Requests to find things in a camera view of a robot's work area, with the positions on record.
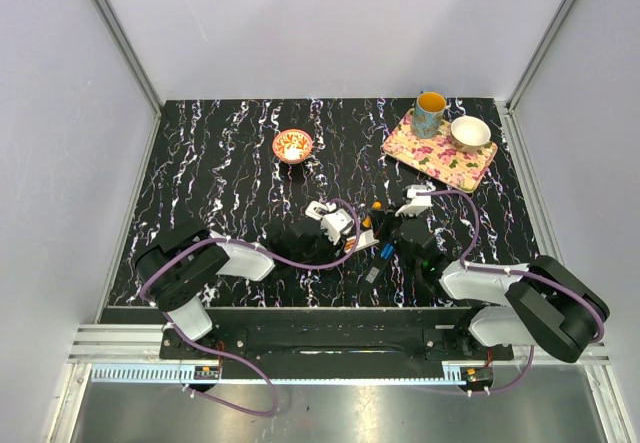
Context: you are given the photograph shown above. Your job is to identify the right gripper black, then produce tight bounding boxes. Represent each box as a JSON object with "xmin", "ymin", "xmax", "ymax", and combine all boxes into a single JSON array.
[{"xmin": 370, "ymin": 202, "xmax": 418, "ymax": 273}]

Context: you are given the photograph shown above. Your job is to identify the orange handled screwdriver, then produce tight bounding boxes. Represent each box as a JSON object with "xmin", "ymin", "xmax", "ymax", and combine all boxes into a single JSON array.
[{"xmin": 361, "ymin": 201, "xmax": 384, "ymax": 229}]

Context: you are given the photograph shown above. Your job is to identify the white remote orange batteries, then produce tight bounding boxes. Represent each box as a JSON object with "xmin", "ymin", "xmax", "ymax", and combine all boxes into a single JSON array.
[{"xmin": 344, "ymin": 229, "xmax": 379, "ymax": 254}]

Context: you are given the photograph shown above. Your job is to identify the black remote blue batteries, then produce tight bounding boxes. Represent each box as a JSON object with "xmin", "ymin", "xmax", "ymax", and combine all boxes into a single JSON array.
[{"xmin": 365, "ymin": 247, "xmax": 395, "ymax": 285}]

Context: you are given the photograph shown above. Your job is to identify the white remote black batteries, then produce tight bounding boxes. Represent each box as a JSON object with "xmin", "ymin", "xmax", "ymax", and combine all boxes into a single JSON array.
[{"xmin": 304, "ymin": 201, "xmax": 331, "ymax": 221}]

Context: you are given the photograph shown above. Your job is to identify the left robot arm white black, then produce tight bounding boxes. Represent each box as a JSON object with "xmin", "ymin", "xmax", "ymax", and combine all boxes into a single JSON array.
[{"xmin": 134, "ymin": 217, "xmax": 353, "ymax": 359}]

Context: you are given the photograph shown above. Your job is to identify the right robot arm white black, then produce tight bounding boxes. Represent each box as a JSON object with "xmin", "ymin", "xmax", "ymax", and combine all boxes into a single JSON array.
[{"xmin": 367, "ymin": 209, "xmax": 610, "ymax": 363}]

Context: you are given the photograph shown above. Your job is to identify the blue battery right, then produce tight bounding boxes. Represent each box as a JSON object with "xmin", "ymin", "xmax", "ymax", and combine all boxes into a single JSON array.
[{"xmin": 380, "ymin": 243, "xmax": 394, "ymax": 259}]

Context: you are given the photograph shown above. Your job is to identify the floral tray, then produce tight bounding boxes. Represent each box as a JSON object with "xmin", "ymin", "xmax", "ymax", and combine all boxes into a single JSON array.
[{"xmin": 382, "ymin": 108, "xmax": 498, "ymax": 193}]

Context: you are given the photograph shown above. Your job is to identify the orange patterned small bowl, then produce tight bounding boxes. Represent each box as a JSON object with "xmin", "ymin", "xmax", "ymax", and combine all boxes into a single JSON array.
[{"xmin": 272, "ymin": 129, "xmax": 313, "ymax": 165}]

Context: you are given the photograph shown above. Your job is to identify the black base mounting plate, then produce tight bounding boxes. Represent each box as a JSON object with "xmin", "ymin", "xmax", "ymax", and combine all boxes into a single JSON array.
[{"xmin": 159, "ymin": 308, "xmax": 514, "ymax": 380}]

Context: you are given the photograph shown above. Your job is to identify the cream white bowl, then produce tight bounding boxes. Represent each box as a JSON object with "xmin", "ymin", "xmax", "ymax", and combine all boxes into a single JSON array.
[{"xmin": 450, "ymin": 116, "xmax": 491, "ymax": 152}]

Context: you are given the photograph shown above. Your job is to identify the blue mug yellow inside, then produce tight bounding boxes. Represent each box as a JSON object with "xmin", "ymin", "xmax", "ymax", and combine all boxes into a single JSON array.
[{"xmin": 411, "ymin": 92, "xmax": 447, "ymax": 139}]

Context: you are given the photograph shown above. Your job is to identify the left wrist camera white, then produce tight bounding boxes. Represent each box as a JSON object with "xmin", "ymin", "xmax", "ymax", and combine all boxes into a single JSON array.
[{"xmin": 318, "ymin": 202, "xmax": 354, "ymax": 244}]

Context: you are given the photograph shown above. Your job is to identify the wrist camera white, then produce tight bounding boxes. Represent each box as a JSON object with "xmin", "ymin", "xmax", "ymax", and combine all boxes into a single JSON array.
[
  {"xmin": 318, "ymin": 202, "xmax": 354, "ymax": 244},
  {"xmin": 395, "ymin": 185, "xmax": 432, "ymax": 217}
]

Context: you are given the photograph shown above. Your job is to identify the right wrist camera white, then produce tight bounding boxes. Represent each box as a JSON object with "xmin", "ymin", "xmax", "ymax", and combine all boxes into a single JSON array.
[{"xmin": 395, "ymin": 185, "xmax": 432, "ymax": 217}]

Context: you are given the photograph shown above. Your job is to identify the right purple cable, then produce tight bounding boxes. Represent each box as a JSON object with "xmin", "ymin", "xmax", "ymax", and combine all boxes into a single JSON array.
[{"xmin": 414, "ymin": 188, "xmax": 609, "ymax": 397}]

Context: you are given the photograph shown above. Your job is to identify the purple cable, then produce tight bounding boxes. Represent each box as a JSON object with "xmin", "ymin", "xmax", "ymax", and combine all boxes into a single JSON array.
[
  {"xmin": 414, "ymin": 188, "xmax": 609, "ymax": 397},
  {"xmin": 137, "ymin": 197, "xmax": 361, "ymax": 417}
]

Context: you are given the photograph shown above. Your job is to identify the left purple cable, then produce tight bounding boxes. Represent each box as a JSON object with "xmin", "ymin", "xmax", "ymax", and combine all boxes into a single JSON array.
[{"xmin": 137, "ymin": 197, "xmax": 361, "ymax": 417}]

